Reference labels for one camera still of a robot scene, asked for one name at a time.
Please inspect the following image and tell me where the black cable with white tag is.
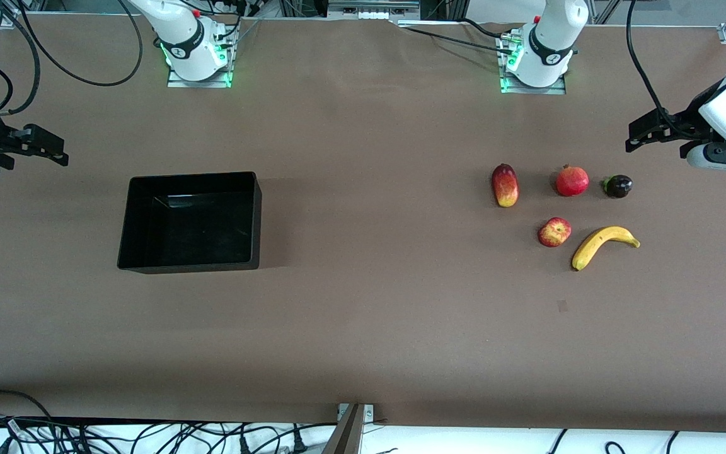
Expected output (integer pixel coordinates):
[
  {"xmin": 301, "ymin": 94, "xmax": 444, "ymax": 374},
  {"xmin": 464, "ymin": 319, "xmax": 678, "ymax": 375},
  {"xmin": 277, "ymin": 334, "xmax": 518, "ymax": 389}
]
[{"xmin": 0, "ymin": 416, "xmax": 30, "ymax": 454}]

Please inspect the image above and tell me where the silver corner bracket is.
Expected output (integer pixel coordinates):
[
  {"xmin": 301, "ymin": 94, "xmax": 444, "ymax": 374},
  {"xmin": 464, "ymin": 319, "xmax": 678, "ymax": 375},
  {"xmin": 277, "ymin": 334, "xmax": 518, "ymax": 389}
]
[{"xmin": 338, "ymin": 404, "xmax": 375, "ymax": 422}]

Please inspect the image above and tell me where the red yellow apple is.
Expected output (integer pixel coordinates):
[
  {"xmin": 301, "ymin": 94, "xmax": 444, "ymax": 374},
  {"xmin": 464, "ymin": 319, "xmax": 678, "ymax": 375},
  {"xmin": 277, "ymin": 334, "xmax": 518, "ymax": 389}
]
[{"xmin": 537, "ymin": 217, "xmax": 572, "ymax": 248}]

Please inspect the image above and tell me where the red pomegranate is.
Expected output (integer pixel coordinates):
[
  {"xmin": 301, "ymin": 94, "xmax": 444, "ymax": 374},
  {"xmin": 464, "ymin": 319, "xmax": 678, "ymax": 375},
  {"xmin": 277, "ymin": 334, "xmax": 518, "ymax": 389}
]
[{"xmin": 555, "ymin": 164, "xmax": 590, "ymax": 197}]

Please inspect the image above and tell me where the large table cover sheet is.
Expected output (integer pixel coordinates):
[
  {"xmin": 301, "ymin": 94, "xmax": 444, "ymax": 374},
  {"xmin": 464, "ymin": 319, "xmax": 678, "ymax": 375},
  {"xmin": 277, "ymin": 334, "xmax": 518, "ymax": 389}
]
[{"xmin": 0, "ymin": 14, "xmax": 726, "ymax": 433}]

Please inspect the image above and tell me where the red yellow mango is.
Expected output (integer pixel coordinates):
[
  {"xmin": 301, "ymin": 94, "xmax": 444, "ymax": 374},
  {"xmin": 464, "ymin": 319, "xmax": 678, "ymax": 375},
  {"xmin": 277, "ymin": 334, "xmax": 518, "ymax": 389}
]
[{"xmin": 491, "ymin": 163, "xmax": 520, "ymax": 208}]

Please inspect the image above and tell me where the yellow banana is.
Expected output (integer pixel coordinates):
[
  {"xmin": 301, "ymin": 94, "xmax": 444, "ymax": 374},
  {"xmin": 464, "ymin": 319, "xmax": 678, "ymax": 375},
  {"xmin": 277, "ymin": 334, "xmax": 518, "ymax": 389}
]
[{"xmin": 571, "ymin": 226, "xmax": 641, "ymax": 272}]

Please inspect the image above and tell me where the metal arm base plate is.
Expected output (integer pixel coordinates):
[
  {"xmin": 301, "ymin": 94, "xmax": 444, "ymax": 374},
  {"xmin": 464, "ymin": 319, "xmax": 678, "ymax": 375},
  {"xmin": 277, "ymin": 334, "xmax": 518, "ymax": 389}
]
[
  {"xmin": 168, "ymin": 28, "xmax": 233, "ymax": 89},
  {"xmin": 498, "ymin": 35, "xmax": 567, "ymax": 95}
]

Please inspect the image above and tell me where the dark purple mangosteen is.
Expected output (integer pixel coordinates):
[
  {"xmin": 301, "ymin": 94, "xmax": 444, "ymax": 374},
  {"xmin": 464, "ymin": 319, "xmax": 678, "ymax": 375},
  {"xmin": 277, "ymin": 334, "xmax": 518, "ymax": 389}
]
[{"xmin": 602, "ymin": 174, "xmax": 634, "ymax": 199}]

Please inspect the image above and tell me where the black base cable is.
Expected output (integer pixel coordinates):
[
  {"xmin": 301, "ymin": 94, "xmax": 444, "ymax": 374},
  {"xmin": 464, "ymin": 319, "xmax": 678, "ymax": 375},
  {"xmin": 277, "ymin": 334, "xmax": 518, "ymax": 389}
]
[
  {"xmin": 461, "ymin": 18, "xmax": 524, "ymax": 40},
  {"xmin": 408, "ymin": 26, "xmax": 514, "ymax": 55}
]

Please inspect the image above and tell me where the black plastic box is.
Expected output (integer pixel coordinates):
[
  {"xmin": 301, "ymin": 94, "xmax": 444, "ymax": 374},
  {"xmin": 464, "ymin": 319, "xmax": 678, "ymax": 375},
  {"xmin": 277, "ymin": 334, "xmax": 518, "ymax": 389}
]
[{"xmin": 117, "ymin": 172, "xmax": 263, "ymax": 275}]

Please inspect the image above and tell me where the grey metal device box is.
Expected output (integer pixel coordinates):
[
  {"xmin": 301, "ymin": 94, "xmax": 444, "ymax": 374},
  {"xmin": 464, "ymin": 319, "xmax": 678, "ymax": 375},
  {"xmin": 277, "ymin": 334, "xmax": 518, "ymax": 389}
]
[{"xmin": 327, "ymin": 0, "xmax": 422, "ymax": 21}]

